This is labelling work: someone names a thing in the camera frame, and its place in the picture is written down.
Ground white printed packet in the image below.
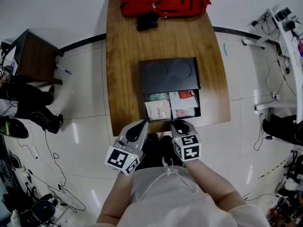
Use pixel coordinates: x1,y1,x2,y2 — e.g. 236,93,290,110
144,99,171,122

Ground person's white shirt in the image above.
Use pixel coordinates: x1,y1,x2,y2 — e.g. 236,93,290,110
89,166,270,227

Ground black object green patch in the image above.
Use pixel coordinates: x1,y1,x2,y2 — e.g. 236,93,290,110
0,117,29,139

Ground black floor cable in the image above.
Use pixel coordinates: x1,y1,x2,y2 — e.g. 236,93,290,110
44,129,86,213

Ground person's left forearm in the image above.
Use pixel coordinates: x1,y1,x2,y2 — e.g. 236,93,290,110
96,168,137,224

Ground yellow black tape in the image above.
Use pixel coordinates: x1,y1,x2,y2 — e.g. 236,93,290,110
258,159,288,179

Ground brown wooden table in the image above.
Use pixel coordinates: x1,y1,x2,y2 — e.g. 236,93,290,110
106,0,232,137

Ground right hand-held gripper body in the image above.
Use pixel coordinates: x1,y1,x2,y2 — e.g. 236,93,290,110
173,133,203,163

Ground red card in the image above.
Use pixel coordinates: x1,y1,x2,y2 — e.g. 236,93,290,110
178,90,196,100

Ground person's right forearm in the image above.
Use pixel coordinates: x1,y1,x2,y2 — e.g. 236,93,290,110
183,159,247,212

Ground white cord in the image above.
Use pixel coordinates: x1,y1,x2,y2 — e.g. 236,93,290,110
139,157,196,201

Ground black power adapter cable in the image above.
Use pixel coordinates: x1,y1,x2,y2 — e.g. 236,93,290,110
253,126,275,151

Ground black round device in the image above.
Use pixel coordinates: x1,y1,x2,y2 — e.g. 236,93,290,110
18,199,56,227

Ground black tray with sachet packets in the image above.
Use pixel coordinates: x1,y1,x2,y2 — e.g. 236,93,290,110
143,88,202,123

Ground person's legs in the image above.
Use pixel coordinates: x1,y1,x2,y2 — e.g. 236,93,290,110
136,132,187,171

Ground white paper sheet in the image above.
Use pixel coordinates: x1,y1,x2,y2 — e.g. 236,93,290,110
8,58,19,77

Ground pile of electronics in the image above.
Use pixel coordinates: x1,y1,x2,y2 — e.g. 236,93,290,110
265,195,303,227

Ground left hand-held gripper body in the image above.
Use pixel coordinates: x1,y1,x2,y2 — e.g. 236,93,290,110
104,140,145,176

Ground bundle of black desk cables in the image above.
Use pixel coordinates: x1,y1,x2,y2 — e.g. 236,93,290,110
260,10,298,99

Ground black glove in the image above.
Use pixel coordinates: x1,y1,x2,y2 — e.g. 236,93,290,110
136,10,160,32

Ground picture printed packet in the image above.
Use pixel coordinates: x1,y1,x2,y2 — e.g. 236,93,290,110
171,107,195,119

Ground white desk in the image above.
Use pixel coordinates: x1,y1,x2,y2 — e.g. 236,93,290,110
241,7,303,125

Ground green packet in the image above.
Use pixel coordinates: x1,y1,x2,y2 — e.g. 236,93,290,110
150,92,169,102

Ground white envelope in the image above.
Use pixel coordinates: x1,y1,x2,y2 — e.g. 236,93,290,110
169,90,199,110

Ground black drawer box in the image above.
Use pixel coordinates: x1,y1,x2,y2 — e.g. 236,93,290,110
138,57,202,96

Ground blue white pen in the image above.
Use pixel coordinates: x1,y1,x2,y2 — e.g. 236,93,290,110
56,64,72,75

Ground dark wooden cabinet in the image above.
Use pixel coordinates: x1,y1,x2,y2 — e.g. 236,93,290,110
13,28,64,86

